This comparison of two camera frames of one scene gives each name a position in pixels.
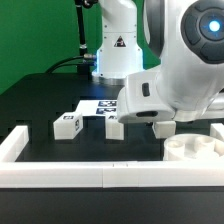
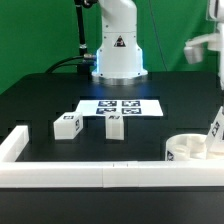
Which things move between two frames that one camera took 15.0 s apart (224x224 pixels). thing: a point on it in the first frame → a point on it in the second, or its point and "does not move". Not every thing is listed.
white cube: [68, 126] does not move
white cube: [164, 129] → [215, 137]
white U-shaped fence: [104, 174] does not move
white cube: [114, 130] does not move
